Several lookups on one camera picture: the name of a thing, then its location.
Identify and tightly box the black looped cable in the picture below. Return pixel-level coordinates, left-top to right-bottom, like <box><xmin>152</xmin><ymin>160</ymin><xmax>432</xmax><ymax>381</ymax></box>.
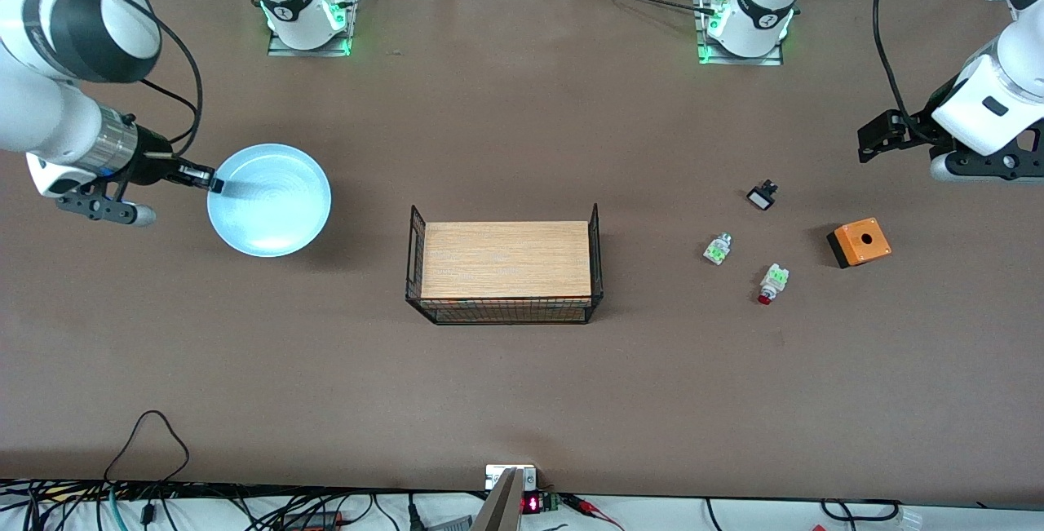
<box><xmin>103</xmin><ymin>409</ymin><xmax>192</xmax><ymax>488</ymax></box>

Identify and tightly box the black coiled cable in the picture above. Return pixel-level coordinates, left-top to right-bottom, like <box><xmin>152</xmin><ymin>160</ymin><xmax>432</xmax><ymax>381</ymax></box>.
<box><xmin>819</xmin><ymin>498</ymin><xmax>903</xmax><ymax>523</ymax></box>

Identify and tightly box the orange button enclosure box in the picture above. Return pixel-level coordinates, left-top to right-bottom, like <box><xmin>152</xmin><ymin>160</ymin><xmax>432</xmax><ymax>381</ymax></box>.
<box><xmin>826</xmin><ymin>217</ymin><xmax>893</xmax><ymax>270</ymax></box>

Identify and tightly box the small metal clamp bracket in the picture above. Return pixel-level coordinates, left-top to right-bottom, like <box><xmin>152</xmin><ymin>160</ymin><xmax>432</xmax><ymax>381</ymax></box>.
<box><xmin>484</xmin><ymin>463</ymin><xmax>538</xmax><ymax>492</ymax></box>

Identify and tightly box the light blue round plate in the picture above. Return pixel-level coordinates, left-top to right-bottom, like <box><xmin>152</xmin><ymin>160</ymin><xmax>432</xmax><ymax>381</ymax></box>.
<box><xmin>206</xmin><ymin>143</ymin><xmax>334</xmax><ymax>259</ymax></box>

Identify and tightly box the red push button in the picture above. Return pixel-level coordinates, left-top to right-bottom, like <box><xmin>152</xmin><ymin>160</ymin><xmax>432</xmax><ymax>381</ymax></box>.
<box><xmin>756</xmin><ymin>263</ymin><xmax>791</xmax><ymax>307</ymax></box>

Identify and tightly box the wooden shelf board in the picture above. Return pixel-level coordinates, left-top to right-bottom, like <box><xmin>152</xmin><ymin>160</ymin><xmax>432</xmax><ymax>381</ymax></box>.
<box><xmin>420</xmin><ymin>221</ymin><xmax>594</xmax><ymax>308</ymax></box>

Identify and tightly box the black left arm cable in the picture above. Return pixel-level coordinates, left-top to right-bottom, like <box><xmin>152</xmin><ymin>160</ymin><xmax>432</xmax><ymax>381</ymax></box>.
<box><xmin>873</xmin><ymin>0</ymin><xmax>935</xmax><ymax>144</ymax></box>

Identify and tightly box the black wire mesh rack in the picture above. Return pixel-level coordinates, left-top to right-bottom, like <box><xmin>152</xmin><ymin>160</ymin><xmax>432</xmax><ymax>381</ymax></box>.
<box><xmin>405</xmin><ymin>203</ymin><xmax>605</xmax><ymax>326</ymax></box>

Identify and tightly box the red clip lead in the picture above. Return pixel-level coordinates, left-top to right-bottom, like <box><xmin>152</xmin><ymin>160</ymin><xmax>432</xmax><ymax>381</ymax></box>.
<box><xmin>561</xmin><ymin>493</ymin><xmax>627</xmax><ymax>531</ymax></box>

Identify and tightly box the black power adapter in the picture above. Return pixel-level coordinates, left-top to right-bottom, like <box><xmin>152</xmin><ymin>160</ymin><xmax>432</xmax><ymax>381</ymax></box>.
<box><xmin>280</xmin><ymin>510</ymin><xmax>345</xmax><ymax>531</ymax></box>

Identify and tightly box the grey camera mounting post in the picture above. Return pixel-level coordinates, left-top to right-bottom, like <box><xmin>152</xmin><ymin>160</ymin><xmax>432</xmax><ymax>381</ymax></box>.
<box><xmin>470</xmin><ymin>467</ymin><xmax>524</xmax><ymax>531</ymax></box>

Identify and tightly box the green push button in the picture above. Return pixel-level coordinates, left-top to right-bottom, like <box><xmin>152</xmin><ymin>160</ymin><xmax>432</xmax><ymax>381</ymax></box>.
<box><xmin>702</xmin><ymin>232</ymin><xmax>734</xmax><ymax>267</ymax></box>

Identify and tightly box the black switch with white face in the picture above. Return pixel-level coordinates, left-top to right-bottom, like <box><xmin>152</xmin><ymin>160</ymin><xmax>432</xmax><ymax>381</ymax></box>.
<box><xmin>745</xmin><ymin>179</ymin><xmax>780</xmax><ymax>212</ymax></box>

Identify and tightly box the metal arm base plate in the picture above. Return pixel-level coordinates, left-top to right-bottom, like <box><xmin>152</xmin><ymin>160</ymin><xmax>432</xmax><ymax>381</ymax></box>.
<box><xmin>267</xmin><ymin>0</ymin><xmax>361</xmax><ymax>58</ymax></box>
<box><xmin>692</xmin><ymin>0</ymin><xmax>786</xmax><ymax>68</ymax></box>

